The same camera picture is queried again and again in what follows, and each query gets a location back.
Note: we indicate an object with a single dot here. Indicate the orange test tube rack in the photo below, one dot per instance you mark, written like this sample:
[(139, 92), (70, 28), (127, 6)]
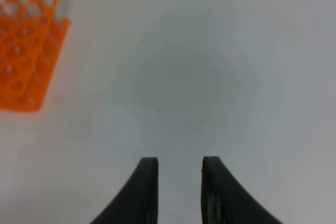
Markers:
[(30, 47)]

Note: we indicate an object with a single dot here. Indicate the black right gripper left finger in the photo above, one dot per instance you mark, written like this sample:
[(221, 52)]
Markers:
[(137, 202)]

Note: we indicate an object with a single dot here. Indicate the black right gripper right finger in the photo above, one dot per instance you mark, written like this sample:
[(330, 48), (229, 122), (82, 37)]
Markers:
[(225, 200)]

